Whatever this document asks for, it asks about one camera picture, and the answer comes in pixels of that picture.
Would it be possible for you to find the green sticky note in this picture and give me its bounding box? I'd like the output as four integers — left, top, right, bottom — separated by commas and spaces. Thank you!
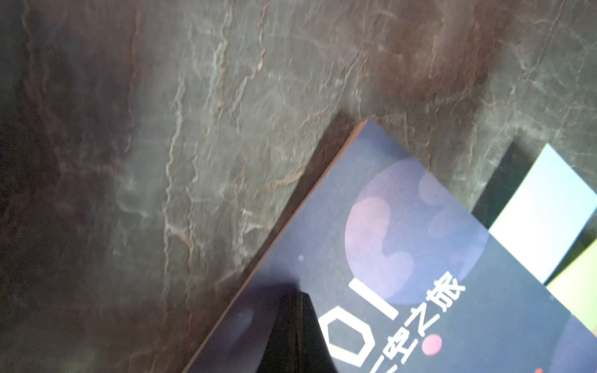
547, 240, 596, 335

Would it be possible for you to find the blue sticky note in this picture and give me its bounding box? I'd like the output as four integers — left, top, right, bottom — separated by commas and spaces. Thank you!
489, 144, 596, 284

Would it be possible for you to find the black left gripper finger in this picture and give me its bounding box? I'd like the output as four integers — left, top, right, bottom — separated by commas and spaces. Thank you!
257, 292, 337, 373

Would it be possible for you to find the children's book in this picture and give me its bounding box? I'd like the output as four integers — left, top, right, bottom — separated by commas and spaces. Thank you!
186, 121, 596, 372

